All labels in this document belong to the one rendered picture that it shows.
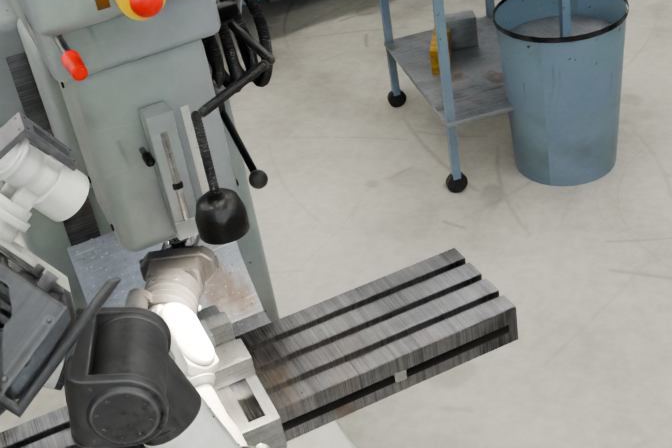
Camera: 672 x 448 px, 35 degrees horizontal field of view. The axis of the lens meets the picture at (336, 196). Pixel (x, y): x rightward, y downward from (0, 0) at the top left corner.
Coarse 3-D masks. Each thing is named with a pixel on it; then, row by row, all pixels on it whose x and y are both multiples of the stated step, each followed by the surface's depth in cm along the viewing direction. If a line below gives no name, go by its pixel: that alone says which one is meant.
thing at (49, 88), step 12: (24, 36) 168; (24, 48) 175; (36, 48) 161; (36, 60) 161; (36, 72) 168; (48, 72) 162; (48, 84) 163; (48, 96) 164; (60, 96) 164; (48, 108) 172; (60, 108) 165; (60, 120) 166; (60, 132) 168; (72, 132) 167; (72, 144) 168; (84, 168) 171
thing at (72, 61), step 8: (56, 40) 134; (64, 40) 134; (64, 48) 131; (64, 56) 128; (72, 56) 127; (80, 56) 129; (64, 64) 128; (72, 64) 126; (80, 64) 125; (72, 72) 125; (80, 72) 125; (80, 80) 126
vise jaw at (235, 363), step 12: (216, 348) 182; (228, 348) 182; (240, 348) 181; (228, 360) 179; (240, 360) 178; (216, 372) 177; (228, 372) 178; (240, 372) 179; (252, 372) 180; (216, 384) 178; (228, 384) 179
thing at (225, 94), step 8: (256, 64) 147; (264, 64) 147; (248, 72) 145; (256, 72) 146; (240, 80) 144; (248, 80) 145; (232, 88) 142; (240, 88) 143; (216, 96) 140; (224, 96) 141; (208, 104) 139; (216, 104) 140; (200, 112) 138; (208, 112) 139
